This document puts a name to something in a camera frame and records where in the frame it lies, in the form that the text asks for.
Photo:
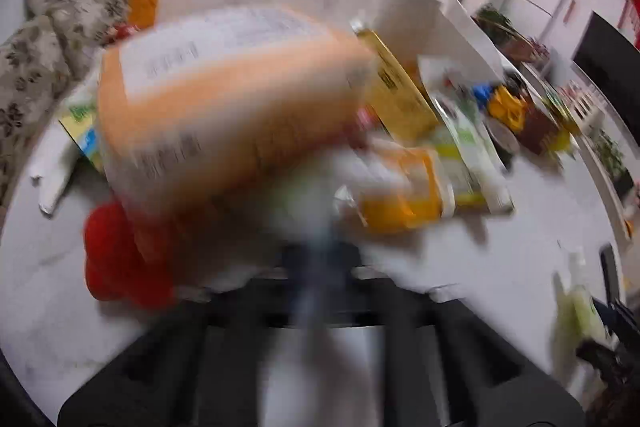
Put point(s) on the black television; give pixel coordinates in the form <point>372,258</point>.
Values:
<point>610,52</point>

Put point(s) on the yellow toy truck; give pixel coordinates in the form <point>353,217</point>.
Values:
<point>507,107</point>

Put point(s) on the large orange food packet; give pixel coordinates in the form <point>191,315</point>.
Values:
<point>225,107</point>

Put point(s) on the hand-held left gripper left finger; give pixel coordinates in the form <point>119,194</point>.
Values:
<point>295,267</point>

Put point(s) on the small brown box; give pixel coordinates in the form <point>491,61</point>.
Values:
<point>537,129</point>

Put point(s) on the pale green bottle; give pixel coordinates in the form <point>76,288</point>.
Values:
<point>580,307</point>

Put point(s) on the leafy potted plant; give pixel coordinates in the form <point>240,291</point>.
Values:
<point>615,167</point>

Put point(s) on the orange yellow snack packet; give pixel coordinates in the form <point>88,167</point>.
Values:
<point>400,202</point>

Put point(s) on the yellow flat packet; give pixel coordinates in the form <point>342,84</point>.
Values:
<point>395,92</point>

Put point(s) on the yellow plastic bottle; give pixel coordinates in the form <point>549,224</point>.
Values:
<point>560,139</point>

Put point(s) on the wicker chair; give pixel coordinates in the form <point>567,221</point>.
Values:
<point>522,49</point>

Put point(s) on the green blue snack packet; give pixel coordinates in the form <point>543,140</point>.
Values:
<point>82,127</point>

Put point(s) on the red plush toy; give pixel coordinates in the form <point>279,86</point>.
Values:
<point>127,32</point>

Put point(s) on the green white snack packet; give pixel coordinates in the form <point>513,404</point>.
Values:
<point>465,142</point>

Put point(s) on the floral sofa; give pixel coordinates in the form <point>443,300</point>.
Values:
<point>65,17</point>

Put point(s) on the green potted plant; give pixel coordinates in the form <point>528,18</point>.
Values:
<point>492,22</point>

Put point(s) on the white crumpled tissue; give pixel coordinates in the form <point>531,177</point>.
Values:
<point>52,179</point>

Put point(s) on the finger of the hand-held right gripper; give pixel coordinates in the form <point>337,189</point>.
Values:
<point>610,274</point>

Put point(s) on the large red knot decoration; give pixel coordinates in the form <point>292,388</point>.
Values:
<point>632,17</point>

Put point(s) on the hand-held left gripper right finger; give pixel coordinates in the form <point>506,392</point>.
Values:
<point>340,267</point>

